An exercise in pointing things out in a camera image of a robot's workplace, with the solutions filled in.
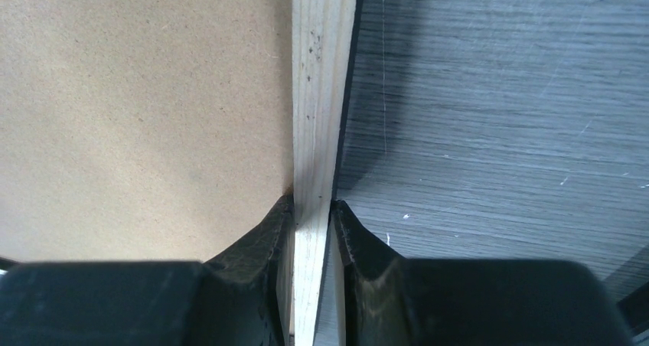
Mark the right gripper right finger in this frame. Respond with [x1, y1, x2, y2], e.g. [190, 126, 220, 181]
[330, 201, 633, 345]

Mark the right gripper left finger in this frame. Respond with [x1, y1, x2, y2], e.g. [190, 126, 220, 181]
[1, 195, 294, 345]

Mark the black picture frame with photo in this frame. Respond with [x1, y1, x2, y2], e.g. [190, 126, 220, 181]
[1, 0, 362, 345]

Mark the black white checkerboard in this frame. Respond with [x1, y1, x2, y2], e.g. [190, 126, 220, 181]
[605, 245, 648, 345]

